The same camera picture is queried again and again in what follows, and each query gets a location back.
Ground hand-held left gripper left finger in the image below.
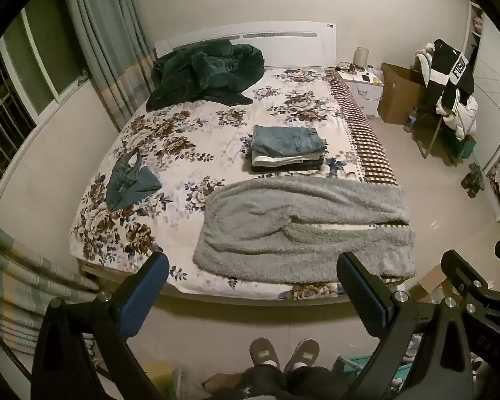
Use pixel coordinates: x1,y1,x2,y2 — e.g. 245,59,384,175
31,251,180,400

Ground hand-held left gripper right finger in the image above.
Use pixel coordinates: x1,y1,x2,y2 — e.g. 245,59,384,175
336,252,476,400

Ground grey fleece pants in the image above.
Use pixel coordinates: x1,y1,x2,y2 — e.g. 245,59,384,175
193,175,416,285

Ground folded black pants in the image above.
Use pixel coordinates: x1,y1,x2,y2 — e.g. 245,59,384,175
250,161,328,173

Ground folded white pants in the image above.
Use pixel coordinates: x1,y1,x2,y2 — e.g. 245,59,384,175
252,154,326,166

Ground small cardboard box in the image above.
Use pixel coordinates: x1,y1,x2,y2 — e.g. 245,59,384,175
412,264,456,301

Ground teal drying rack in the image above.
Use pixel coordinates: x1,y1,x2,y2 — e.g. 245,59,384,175
332,354,414,400

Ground grey plush slippers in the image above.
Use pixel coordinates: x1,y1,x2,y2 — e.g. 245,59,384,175
460,162,486,199

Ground person's right grey shoe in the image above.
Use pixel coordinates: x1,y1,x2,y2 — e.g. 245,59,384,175
283,338,321,374

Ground person's grey shoe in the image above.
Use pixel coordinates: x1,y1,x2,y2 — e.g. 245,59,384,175
283,338,321,374
250,338,281,370

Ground person's right leg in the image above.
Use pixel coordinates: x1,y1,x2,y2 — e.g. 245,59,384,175
285,364,339,400

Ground person's leg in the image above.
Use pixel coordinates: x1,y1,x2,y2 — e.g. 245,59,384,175
285,364,339,400
232,364,288,400

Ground small teal garment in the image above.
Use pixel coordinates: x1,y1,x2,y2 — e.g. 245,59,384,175
105,149,162,212

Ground person's left grey shoe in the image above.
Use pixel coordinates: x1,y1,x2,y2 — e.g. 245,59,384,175
250,338,281,370

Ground grey-green striped curtain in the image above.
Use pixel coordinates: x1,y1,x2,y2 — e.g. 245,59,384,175
0,214,98,357
60,0,159,132

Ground person's left leg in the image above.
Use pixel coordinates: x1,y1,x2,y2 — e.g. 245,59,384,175
232,364,288,400

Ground white puffy jacket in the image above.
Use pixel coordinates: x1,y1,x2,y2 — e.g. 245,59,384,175
434,94,480,141

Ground floral bed sheet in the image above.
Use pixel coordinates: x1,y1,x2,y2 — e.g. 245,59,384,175
71,66,415,306

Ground white wardrobe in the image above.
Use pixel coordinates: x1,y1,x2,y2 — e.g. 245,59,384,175
462,0,500,222

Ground large cardboard box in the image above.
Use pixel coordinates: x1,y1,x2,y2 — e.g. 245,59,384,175
377,62,426,126

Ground white nightstand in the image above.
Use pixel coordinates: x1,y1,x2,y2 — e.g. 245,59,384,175
337,69,386,119

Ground dark green blanket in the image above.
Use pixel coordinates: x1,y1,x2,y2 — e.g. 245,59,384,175
146,43,265,112

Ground window with metal grille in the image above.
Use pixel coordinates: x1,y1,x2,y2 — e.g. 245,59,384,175
0,0,93,213

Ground white bed headboard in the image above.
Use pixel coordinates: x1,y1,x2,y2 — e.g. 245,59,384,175
155,22,337,68

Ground metal frame chair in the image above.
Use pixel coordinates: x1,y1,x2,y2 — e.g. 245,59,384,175
412,106,478,166

